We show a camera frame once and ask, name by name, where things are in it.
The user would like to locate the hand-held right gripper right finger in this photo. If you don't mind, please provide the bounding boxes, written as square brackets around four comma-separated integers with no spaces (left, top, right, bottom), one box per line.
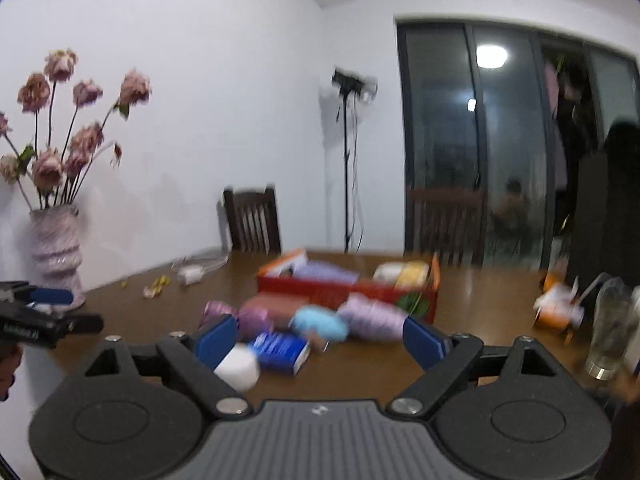
[385,316,576,418]

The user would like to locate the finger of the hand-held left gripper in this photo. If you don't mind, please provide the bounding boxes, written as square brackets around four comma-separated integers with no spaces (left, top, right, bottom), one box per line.
[64,313,104,336]
[0,281,74,307]

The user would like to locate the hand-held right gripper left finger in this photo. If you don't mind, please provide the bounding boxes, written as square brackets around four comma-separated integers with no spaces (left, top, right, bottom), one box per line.
[82,314,251,420]

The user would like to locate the white soft ball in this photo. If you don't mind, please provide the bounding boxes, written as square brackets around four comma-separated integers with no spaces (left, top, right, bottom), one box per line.
[214,342,262,393]

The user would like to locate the purple satin scrunchie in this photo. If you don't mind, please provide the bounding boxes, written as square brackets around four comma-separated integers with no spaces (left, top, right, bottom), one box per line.
[236,306,275,342]

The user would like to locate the lilac soft roll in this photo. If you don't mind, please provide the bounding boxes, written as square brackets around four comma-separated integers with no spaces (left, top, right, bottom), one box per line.
[336,292,410,344]

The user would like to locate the pink sponge block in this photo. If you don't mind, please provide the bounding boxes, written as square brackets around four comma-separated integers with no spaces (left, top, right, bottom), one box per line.
[242,292,312,330]

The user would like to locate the red cardboard box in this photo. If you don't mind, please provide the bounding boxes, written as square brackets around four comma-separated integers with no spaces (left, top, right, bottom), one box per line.
[256,249,442,325]

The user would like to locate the light blue fluffy ball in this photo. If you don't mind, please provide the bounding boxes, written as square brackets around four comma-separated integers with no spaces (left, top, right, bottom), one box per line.
[289,305,349,344]

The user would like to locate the white soft roll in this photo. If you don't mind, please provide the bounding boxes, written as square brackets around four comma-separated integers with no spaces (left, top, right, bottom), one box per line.
[372,261,405,283]

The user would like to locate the lilac soft pad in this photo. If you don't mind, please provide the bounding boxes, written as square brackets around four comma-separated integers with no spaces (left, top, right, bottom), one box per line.
[291,260,361,284]

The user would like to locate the person's left hand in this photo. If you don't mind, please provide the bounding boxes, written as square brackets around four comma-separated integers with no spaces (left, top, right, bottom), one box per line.
[0,344,24,402]

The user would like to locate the pale pink ribbed vase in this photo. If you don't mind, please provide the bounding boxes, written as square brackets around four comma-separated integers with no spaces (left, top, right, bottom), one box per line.
[28,204,87,309]

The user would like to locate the blue printed carton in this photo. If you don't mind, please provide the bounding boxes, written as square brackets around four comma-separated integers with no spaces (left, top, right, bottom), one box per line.
[248,332,311,377]

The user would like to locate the dark wooden chair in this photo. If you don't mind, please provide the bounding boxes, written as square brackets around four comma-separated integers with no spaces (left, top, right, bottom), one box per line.
[222,185,284,255]
[408,186,489,267]

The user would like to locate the dried pink flowers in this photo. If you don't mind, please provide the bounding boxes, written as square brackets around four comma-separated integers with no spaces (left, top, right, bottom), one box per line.
[0,49,153,211]

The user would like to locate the clear drinking glass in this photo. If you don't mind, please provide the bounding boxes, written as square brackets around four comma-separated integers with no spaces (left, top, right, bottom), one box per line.
[584,276,635,379]

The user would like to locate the black tripod stand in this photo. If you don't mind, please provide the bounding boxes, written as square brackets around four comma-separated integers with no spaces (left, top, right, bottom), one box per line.
[330,67,379,254]

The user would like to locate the sliding glass door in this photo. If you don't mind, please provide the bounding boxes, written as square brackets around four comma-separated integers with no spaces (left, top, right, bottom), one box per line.
[395,19,640,272]

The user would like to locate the black paper bag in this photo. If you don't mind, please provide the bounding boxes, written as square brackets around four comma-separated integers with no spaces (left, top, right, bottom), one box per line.
[569,149,640,287]

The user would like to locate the hanging clothes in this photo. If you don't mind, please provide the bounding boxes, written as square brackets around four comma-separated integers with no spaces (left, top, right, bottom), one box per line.
[544,54,592,197]

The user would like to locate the black cloth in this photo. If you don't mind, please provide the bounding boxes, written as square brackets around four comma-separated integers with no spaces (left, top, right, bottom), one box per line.
[604,122,640,162]

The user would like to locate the white cable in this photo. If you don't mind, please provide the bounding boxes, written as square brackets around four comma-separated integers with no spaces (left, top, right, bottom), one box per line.
[171,252,230,273]

